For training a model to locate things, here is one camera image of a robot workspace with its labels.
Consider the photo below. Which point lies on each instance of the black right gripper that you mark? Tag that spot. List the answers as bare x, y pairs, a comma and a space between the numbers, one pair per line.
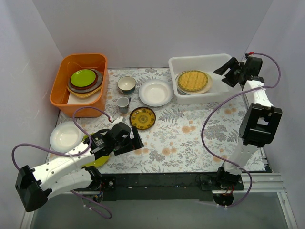
232, 74

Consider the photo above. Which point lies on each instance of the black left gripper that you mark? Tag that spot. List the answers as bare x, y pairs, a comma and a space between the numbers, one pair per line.
128, 145

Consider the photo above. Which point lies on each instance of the round bamboo woven tray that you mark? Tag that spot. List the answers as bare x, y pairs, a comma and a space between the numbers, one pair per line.
192, 80

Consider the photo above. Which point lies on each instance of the cream green glazed plate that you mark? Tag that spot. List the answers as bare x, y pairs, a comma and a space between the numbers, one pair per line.
204, 89

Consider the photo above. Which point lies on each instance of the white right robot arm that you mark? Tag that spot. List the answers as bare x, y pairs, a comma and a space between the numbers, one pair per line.
260, 122

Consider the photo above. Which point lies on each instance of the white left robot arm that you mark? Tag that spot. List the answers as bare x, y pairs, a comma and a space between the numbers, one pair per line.
76, 158

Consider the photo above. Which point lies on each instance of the white plastic bin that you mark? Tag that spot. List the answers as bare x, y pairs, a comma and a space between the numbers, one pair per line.
218, 92

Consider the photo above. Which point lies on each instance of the yellow black patterned plate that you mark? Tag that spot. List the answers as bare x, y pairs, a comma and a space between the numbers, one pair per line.
142, 118

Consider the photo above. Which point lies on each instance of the lime green dotted plate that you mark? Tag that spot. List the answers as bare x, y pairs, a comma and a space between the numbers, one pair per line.
100, 161

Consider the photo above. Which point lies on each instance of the grey ceramic mug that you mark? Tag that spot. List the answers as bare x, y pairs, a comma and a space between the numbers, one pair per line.
123, 104

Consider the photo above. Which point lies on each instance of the white deep plate blue rim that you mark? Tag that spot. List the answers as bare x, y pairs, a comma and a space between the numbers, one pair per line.
155, 92

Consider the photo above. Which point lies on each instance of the dark teal ceramic bowl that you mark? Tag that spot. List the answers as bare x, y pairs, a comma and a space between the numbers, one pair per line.
126, 85

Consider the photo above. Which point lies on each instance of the yellow woven basket plate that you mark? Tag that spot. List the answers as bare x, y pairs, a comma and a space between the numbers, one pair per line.
84, 95

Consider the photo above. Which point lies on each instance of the white deep plate left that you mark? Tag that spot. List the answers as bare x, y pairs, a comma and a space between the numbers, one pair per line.
65, 137

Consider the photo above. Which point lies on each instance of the floral patterned table mat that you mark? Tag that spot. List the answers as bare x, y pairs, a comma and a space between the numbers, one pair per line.
174, 143

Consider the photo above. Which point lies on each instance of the dark brown plate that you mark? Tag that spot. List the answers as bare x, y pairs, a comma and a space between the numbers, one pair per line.
93, 84

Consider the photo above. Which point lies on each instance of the grey speckled plate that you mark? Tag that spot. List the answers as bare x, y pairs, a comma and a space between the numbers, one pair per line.
94, 86

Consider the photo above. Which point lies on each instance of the white square plate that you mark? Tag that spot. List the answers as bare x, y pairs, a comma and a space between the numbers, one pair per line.
75, 100

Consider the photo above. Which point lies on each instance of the lime green small plate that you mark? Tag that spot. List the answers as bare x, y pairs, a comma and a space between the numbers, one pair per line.
83, 78

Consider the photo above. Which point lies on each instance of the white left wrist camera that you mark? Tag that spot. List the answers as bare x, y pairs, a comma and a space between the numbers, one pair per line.
118, 120

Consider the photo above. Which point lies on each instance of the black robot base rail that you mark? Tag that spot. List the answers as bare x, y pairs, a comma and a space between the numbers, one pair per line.
161, 186

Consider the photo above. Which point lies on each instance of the aluminium frame rail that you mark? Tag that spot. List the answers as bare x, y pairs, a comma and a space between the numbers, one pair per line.
255, 182

